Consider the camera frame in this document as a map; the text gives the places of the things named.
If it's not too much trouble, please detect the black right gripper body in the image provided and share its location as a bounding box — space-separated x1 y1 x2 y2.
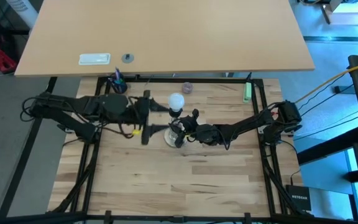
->
174 109 204 149

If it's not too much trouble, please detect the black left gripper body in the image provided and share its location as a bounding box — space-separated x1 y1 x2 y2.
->
126 90 152 146

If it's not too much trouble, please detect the silver metal lamp base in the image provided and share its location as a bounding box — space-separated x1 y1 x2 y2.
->
163 107 188 149

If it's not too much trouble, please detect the white lightbulb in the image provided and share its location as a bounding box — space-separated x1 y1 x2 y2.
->
168 92 186 112

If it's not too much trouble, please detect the black mesh pen cup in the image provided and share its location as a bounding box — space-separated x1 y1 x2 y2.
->
109 76 129 95

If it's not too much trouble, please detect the mint green stapler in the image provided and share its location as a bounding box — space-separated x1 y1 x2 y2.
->
242 82 252 104

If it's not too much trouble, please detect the white rectangular desk cover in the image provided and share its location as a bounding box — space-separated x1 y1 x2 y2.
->
78 52 111 66

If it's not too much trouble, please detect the tan wooden desk top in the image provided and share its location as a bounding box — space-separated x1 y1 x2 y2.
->
13 0 316 78

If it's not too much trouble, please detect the black floor strip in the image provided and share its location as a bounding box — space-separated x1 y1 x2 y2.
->
0 77 58 218

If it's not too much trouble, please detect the black Netgear router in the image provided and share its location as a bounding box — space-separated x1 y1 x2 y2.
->
285 184 312 212

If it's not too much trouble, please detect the white cylinder roll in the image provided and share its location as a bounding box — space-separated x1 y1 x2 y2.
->
4 0 39 30

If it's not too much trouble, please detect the white shelf board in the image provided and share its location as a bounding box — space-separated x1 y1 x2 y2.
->
320 2 358 26

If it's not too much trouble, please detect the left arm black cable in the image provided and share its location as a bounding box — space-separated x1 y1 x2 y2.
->
116 123 142 140

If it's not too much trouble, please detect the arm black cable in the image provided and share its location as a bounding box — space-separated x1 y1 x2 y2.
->
116 123 142 140
185 130 231 151

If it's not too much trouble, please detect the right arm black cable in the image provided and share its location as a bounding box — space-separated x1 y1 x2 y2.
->
185 130 231 151

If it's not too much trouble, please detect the black aluminium table frame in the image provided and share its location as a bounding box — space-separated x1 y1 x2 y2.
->
0 74 358 224

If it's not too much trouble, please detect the black looped base cable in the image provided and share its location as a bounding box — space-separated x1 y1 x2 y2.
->
19 95 45 123

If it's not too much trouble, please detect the thin black floor cable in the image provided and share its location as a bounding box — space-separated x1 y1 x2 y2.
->
296 83 356 118
303 115 358 138

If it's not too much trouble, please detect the thick yellow cable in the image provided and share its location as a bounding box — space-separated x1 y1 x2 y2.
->
293 58 358 105

